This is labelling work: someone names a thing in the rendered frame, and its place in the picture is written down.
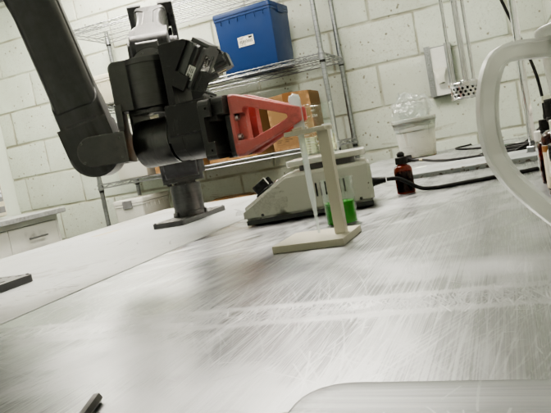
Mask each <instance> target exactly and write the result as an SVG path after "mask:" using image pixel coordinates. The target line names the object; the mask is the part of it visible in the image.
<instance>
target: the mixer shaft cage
mask: <svg viewBox="0 0 551 413"><path fill-rule="evenodd" d="M449 1H450V3H451V8H452V14H453V23H454V29H455V34H456V40H457V46H458V55H459V61H460V66H461V72H462V79H461V80H459V83H456V81H455V80H454V75H453V65H452V60H451V55H450V49H449V40H448V34H447V29H446V24H445V18H444V8H443V3H442V0H439V9H440V15H441V20H442V26H443V31H444V41H445V47H446V52H447V57H448V62H449V72H450V77H451V82H450V85H449V89H451V94H452V100H451V101H457V100H462V99H466V98H473V97H475V96H476V87H477V81H478V79H477V78H476V77H475V71H474V66H473V60H472V54H471V45H470V39H469V33H468V28H467V18H466V12H465V7H464V1H463V0H460V5H461V10H462V20H463V26H464V31H465V37H466V42H467V52H468V57H469V63H470V68H471V78H470V79H469V76H468V71H467V61H466V55H465V50H464V44H463V39H462V29H461V24H460V18H459V13H458V3H457V0H449Z"/></svg>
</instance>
